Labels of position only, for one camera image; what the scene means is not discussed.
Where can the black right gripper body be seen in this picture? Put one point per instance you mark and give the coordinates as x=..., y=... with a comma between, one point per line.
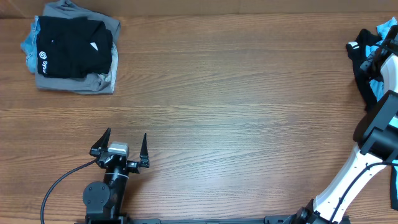
x=372, y=68

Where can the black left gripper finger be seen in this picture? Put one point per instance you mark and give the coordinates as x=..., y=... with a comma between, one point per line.
x=144, y=151
x=103, y=141

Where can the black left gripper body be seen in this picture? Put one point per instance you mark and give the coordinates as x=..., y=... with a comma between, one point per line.
x=132, y=166

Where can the light blue printed t-shirt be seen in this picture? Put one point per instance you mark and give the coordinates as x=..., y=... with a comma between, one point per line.
x=382, y=30

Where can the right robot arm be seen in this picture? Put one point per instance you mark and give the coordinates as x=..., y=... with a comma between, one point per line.
x=375, y=148

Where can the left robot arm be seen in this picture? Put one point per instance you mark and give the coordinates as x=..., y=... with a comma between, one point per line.
x=104, y=199

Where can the black unfolded shirt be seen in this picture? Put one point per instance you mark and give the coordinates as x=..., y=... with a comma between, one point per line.
x=356, y=52

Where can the folded grey garment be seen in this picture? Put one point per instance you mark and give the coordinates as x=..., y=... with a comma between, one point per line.
x=93, y=83

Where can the folded blue denim garment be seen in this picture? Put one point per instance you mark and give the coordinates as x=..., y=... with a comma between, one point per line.
x=29, y=45

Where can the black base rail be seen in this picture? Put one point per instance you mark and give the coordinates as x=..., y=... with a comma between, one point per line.
x=211, y=221

